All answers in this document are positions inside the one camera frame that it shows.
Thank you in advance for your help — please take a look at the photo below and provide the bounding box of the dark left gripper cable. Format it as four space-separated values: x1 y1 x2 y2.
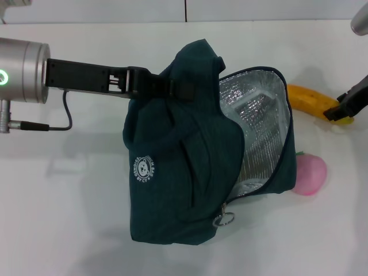
0 90 72 135

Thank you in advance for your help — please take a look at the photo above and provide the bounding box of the white panel cabinet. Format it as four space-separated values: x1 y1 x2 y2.
5 0 357 24

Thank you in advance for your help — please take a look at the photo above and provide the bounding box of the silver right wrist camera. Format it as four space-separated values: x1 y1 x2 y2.
350 0 368 36

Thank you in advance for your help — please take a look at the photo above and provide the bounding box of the dark teal lunch bag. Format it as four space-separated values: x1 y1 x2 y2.
122 39 297 247

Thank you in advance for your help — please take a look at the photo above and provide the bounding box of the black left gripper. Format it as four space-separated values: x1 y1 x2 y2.
43 57 195 101

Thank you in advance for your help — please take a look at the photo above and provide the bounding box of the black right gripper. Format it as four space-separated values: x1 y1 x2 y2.
323 74 368 121

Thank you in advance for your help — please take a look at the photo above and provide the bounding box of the pink toy peach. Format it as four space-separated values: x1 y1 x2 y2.
292 151 328 197

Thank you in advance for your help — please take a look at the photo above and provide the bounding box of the yellow toy banana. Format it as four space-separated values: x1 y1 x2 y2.
287 84 354 126

